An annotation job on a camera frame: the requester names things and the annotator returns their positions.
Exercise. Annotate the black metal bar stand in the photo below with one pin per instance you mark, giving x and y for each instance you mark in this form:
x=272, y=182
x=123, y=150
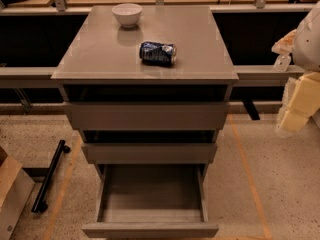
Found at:
x=40, y=204

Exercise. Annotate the crushed blue soda can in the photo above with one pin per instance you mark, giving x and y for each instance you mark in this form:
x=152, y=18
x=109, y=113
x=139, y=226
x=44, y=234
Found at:
x=158, y=53

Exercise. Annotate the grey bottom drawer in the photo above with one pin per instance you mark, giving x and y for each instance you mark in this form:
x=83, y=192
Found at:
x=151, y=201

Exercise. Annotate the grey top drawer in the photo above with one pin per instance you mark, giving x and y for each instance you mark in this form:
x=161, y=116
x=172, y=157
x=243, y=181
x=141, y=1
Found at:
x=149, y=116

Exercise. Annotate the white ceramic bowl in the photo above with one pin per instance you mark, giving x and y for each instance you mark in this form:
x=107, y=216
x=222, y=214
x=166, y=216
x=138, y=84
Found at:
x=127, y=14

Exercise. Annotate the grey drawer cabinet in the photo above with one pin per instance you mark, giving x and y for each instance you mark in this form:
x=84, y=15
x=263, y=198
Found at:
x=102, y=65

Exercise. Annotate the grey drawer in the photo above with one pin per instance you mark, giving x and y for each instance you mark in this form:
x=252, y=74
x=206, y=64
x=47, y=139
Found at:
x=149, y=116
x=172, y=153
x=151, y=201

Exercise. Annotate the grey middle drawer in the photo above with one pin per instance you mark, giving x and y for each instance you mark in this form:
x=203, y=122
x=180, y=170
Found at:
x=172, y=153

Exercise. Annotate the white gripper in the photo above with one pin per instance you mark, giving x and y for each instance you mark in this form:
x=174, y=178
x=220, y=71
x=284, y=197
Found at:
x=308, y=45

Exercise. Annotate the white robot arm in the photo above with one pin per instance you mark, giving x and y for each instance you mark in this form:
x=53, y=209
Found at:
x=303, y=45

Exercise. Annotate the brown cardboard box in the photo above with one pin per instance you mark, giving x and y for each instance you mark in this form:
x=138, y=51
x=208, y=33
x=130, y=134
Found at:
x=15, y=188

